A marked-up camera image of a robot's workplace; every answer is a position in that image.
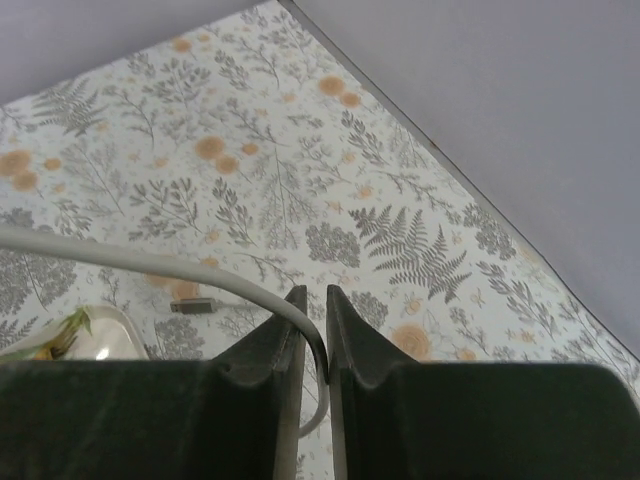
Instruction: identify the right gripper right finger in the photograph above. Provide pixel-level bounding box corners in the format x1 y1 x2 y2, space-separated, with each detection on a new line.
326 285 639 479

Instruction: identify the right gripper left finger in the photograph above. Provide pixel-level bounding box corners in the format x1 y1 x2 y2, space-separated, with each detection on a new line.
1 315 305 479

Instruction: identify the grey headphone cable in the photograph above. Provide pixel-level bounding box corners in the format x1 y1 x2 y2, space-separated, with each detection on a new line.
0 223 332 439

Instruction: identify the floral white serving tray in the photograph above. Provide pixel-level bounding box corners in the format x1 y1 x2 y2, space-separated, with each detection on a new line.
1 306 149 364

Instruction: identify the floral patterned table mat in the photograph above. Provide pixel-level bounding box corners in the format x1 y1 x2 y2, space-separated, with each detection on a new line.
1 1 639 479

